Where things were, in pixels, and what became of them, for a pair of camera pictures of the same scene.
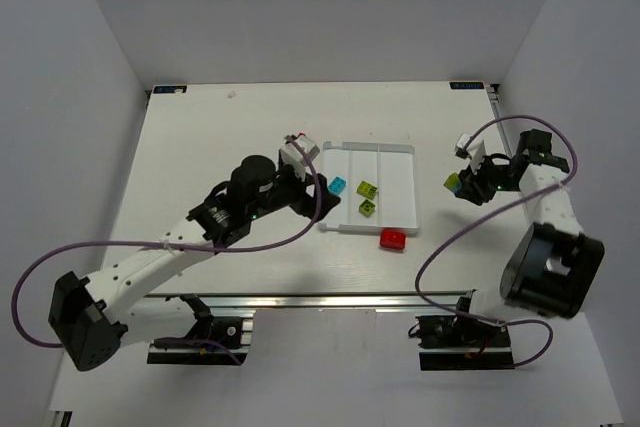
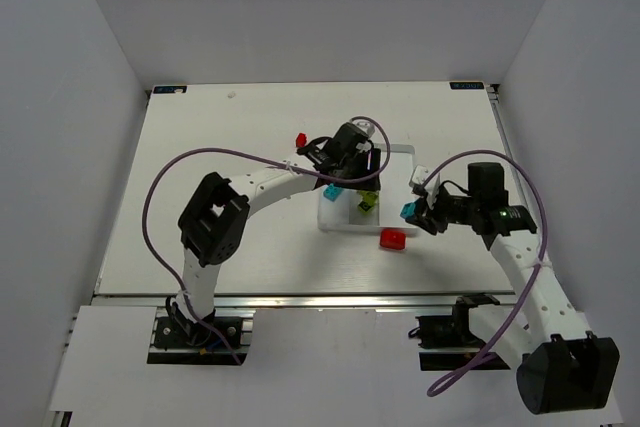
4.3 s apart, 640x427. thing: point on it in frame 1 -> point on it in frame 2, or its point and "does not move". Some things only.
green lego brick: [367, 207] does not move
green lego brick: [451, 180] -> [369, 198]
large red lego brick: [393, 238] does not move
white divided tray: [381, 191] does not move
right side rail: [493, 94] does not move
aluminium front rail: [312, 302] does not move
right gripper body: [473, 187] -> [430, 215]
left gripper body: [308, 193] -> [364, 175]
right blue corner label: [466, 85] does not move
